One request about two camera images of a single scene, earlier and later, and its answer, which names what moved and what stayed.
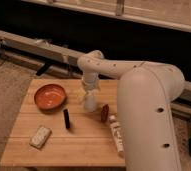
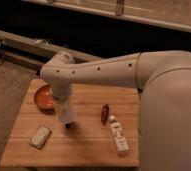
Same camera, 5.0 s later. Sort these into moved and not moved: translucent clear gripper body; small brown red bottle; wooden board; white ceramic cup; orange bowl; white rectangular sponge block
Moved: white ceramic cup; translucent clear gripper body
Not moved: wooden board; small brown red bottle; orange bowl; white rectangular sponge block
